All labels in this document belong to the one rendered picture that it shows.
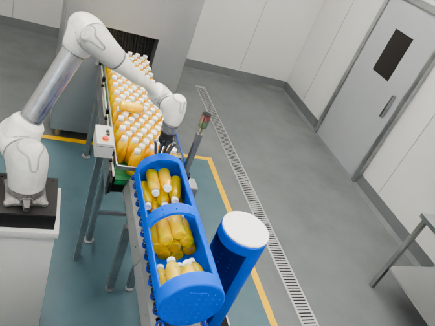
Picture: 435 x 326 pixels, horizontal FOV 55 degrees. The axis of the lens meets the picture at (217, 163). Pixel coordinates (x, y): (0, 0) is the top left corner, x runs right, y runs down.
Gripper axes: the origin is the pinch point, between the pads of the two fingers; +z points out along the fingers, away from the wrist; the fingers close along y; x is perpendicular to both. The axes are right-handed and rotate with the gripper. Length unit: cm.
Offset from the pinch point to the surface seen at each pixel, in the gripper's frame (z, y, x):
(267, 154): 117, -205, -203
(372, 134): 51, -322, -182
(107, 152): 12.1, 24.8, -18.4
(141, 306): 30, 11, 73
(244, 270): 31, -50, 51
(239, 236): 12, -41, 43
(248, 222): 12, -51, 32
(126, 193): 29.6, 11.2, -4.0
